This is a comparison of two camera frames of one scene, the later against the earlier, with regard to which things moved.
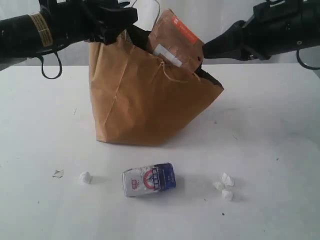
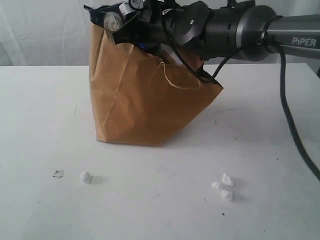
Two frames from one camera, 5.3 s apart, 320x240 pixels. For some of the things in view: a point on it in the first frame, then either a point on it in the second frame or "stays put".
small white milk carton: [148, 179] to [164, 49]
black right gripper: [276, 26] to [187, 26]
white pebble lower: [227, 195] stays put
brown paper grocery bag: [140, 98] stays put
